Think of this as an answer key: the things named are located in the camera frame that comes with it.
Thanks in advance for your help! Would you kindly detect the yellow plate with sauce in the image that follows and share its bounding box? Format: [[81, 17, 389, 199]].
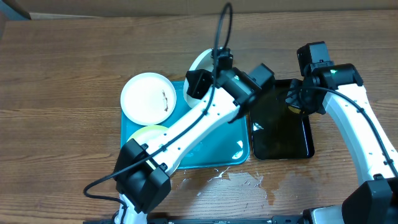
[[128, 125, 181, 176]]

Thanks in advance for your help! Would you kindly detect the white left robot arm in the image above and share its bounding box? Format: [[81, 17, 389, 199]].
[[114, 48, 275, 223]]

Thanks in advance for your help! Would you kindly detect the black water tray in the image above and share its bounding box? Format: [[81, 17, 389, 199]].
[[250, 79, 315, 160]]

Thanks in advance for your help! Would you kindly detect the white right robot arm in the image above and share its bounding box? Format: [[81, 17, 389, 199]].
[[285, 62, 397, 223]]

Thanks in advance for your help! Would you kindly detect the yellow green scrub sponge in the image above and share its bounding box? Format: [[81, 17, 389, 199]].
[[288, 106, 303, 115]]

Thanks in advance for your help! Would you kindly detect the teal plastic tray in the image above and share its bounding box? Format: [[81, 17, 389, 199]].
[[121, 81, 250, 169]]

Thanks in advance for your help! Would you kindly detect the white plate with sauce streak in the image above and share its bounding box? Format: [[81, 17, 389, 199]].
[[120, 72, 177, 126]]

